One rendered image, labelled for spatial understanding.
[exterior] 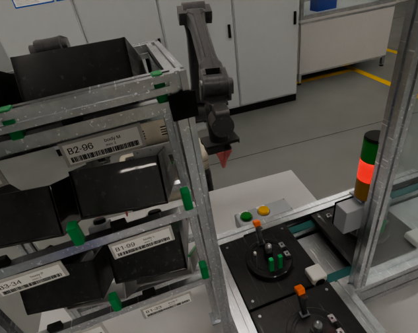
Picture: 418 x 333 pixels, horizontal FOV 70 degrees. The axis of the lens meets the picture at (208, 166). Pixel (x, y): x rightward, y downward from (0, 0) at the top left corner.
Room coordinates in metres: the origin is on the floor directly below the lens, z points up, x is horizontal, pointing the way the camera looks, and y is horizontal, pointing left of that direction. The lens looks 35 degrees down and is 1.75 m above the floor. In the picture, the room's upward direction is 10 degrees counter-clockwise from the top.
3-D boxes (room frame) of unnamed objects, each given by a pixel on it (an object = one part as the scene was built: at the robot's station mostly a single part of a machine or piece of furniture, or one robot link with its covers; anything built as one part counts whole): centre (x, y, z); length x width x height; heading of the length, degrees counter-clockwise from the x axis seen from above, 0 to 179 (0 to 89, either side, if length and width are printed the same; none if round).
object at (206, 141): (0.75, -0.04, 1.34); 0.10 x 0.07 x 0.07; 102
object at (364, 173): (0.49, -0.34, 1.34); 0.05 x 0.05 x 0.05
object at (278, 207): (0.80, -0.17, 0.93); 0.21 x 0.07 x 0.06; 102
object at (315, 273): (0.57, -0.13, 1.01); 0.24 x 0.24 x 0.13; 12
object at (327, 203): (0.77, -0.37, 0.91); 0.89 x 0.06 x 0.11; 102
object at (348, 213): (0.49, -0.34, 1.29); 0.12 x 0.05 x 0.25; 102
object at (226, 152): (0.74, -0.03, 1.27); 0.07 x 0.07 x 0.09; 12
